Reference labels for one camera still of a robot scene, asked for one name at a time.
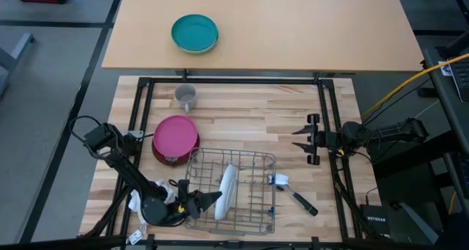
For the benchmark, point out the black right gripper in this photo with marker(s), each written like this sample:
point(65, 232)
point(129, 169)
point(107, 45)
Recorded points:
point(318, 140)

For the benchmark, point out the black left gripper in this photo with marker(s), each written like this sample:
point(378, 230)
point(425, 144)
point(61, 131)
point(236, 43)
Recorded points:
point(187, 202)

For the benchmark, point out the red plate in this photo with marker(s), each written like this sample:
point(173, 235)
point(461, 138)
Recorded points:
point(161, 160)

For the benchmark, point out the pink plate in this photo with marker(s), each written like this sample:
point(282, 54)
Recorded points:
point(174, 134)

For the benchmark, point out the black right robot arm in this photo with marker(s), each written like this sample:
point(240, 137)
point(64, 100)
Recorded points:
point(384, 132)

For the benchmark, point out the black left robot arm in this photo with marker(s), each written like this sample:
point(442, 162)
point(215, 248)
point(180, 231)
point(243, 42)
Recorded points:
point(124, 165)

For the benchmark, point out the white plate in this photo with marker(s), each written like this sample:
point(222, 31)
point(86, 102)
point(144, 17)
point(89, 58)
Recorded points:
point(225, 191)

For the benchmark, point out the white crumpled cloth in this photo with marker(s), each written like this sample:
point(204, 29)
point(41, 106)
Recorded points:
point(133, 206)

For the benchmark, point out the white label tag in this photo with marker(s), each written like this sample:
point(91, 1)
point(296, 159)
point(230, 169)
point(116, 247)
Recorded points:
point(135, 237)

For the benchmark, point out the grey mug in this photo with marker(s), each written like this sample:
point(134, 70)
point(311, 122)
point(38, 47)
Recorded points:
point(185, 96)

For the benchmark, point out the light wood desk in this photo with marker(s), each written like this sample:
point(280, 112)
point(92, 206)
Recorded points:
point(293, 30)

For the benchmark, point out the dark side desk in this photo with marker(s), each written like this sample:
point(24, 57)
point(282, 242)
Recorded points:
point(450, 125)

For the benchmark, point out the teal plate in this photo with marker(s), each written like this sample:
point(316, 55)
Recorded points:
point(194, 32)

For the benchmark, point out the white printed sticker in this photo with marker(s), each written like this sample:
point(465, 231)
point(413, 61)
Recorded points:
point(445, 68)

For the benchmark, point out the black keyboard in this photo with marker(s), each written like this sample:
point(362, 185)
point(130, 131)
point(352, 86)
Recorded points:
point(462, 79)

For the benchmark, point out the grey bench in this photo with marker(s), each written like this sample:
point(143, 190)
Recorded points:
point(14, 55)

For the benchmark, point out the black metal frame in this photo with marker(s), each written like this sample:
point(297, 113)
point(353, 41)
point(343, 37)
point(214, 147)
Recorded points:
point(234, 80)

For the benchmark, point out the grey metal mount plate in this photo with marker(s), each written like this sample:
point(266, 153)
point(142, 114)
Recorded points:
point(135, 133)

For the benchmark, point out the black Netgear network switch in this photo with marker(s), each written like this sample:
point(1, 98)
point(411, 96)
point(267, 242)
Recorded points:
point(375, 218)

